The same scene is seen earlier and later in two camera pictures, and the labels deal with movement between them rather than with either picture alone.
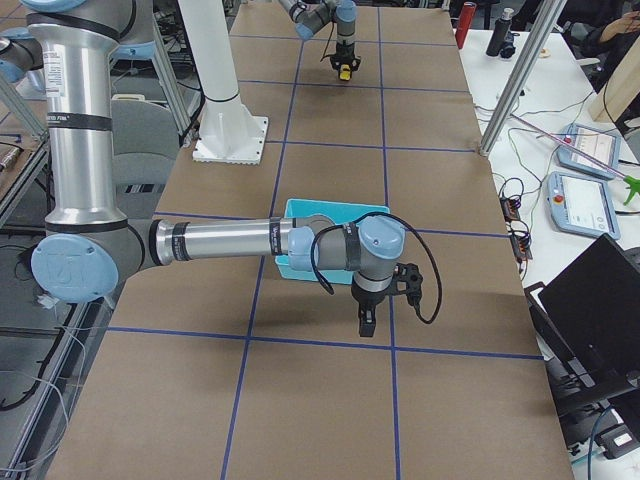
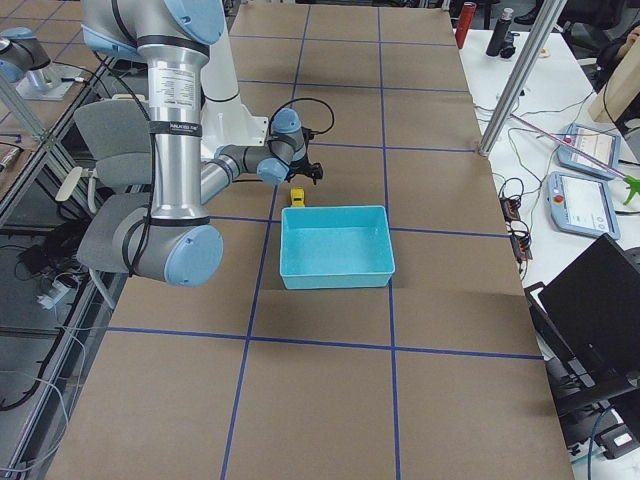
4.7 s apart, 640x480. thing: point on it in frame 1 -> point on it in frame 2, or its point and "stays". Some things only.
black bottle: x=500 y=32 stays
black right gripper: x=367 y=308 -> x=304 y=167
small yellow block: x=345 y=72 -> x=297 y=197
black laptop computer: x=588 y=323 stays
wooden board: x=620 y=87 stays
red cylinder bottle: x=464 y=22 stays
